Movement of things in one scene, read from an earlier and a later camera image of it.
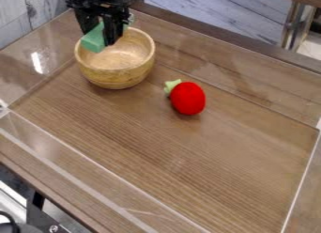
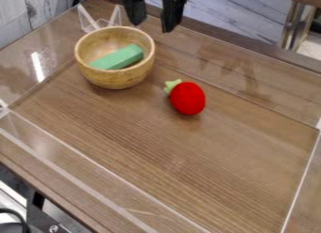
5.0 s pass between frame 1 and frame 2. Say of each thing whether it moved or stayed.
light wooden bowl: stayed
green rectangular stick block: moved
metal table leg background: stayed
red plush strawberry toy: stayed
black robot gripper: moved
